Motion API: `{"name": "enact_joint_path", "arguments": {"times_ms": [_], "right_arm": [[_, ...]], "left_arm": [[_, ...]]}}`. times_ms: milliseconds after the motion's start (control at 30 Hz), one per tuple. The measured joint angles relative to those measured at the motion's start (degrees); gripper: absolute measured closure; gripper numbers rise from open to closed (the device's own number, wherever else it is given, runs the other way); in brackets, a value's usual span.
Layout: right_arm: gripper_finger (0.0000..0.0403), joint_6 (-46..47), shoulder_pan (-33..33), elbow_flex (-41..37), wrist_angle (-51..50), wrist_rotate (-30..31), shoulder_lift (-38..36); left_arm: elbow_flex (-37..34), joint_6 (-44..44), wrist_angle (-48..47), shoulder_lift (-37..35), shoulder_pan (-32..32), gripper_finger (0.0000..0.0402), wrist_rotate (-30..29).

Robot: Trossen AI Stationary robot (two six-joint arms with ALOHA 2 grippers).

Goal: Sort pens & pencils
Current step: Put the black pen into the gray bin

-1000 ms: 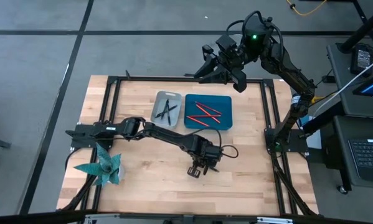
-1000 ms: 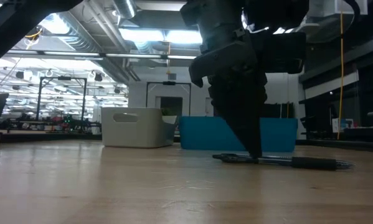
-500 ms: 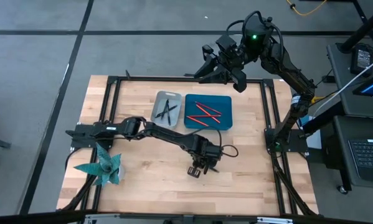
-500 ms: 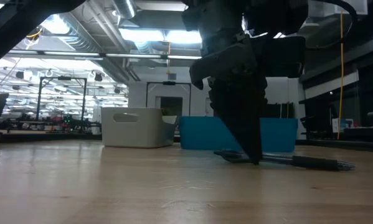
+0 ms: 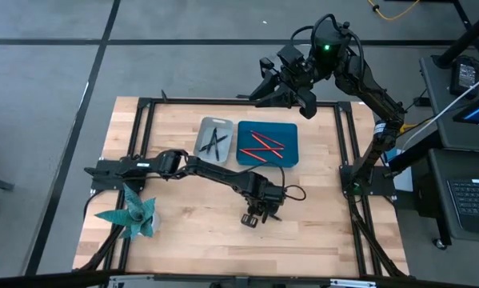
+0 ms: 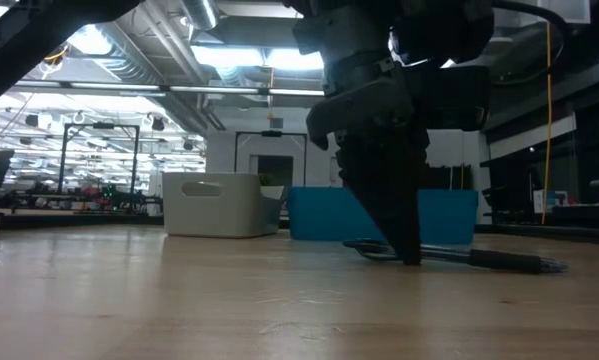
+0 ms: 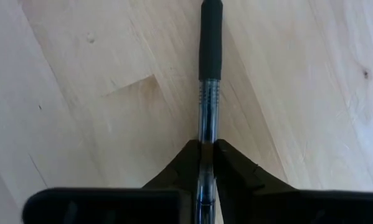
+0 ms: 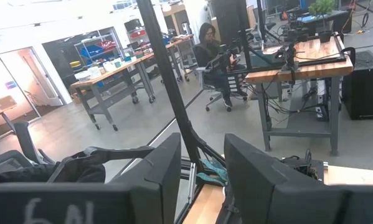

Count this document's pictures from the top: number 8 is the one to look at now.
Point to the black overhead gantry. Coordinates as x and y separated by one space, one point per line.
164 62

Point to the white office chair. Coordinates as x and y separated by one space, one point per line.
219 100

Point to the black computer tower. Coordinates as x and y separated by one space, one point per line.
363 90

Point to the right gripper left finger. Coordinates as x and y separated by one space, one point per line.
155 186

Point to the person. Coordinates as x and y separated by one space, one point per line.
208 49

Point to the cardboard box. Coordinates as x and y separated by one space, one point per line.
5 102

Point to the long wooden workbench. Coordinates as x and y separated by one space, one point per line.
111 73

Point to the silver metal bracket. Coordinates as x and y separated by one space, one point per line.
191 183

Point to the plant in black pot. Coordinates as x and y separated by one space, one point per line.
321 9

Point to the wooden robot workbench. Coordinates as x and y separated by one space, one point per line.
298 73

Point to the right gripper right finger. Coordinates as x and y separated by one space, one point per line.
257 186

